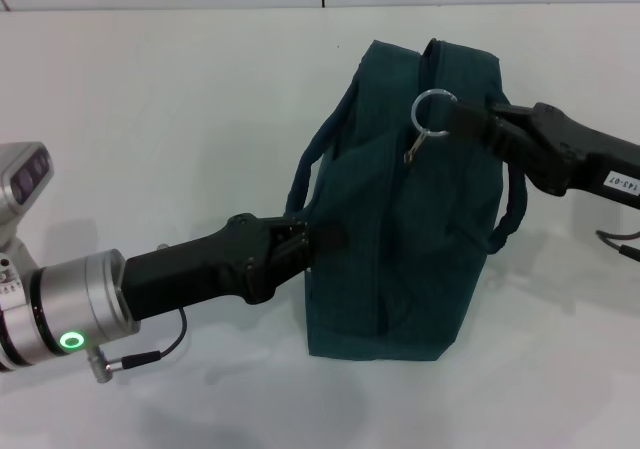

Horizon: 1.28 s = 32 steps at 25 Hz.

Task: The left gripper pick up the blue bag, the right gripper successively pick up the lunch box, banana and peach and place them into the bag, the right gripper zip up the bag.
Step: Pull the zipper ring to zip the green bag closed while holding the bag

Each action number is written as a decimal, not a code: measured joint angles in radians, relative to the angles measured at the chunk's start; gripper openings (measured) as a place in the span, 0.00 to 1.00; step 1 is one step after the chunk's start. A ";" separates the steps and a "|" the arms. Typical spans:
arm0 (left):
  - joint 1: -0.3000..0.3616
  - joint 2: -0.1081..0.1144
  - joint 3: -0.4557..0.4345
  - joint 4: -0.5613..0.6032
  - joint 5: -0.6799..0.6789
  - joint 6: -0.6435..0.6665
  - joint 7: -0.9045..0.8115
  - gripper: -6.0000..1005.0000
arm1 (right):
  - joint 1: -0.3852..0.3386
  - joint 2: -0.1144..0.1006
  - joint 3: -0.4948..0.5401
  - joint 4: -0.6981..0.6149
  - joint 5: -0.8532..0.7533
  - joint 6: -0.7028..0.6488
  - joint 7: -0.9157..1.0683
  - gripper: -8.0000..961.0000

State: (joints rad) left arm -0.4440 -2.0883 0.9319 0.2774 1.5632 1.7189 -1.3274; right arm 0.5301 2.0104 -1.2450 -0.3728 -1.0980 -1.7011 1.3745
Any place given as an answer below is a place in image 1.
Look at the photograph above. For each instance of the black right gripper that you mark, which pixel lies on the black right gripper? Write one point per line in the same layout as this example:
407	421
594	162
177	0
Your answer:
575	149

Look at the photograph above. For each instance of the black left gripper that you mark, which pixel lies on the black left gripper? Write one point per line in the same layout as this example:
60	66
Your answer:
195	269

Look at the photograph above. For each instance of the dark teal insulated lunch bag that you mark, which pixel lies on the dark teal insulated lunch bag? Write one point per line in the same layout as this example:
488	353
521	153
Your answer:
430	219

